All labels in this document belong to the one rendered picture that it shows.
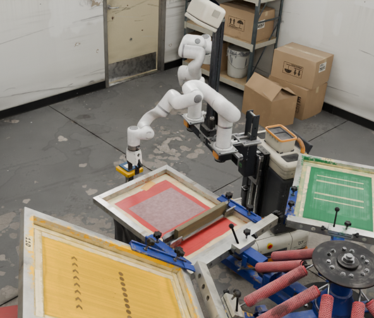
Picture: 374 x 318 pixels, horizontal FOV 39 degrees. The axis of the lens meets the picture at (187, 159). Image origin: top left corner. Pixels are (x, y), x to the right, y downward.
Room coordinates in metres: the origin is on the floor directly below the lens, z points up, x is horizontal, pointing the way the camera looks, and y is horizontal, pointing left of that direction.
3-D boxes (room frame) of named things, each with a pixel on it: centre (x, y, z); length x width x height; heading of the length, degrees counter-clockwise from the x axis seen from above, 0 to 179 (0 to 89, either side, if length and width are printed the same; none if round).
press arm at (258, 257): (2.06, -0.35, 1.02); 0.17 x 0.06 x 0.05; 46
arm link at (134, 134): (2.72, 0.28, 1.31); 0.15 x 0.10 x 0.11; 114
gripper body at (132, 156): (2.71, 0.32, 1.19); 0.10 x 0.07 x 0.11; 46
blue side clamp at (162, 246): (2.09, 0.07, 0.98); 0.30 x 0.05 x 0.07; 46
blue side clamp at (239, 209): (2.49, -0.32, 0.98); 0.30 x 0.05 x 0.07; 46
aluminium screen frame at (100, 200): (2.45, 0.05, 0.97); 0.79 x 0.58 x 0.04; 46
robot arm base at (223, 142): (2.97, -0.24, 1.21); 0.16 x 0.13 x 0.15; 116
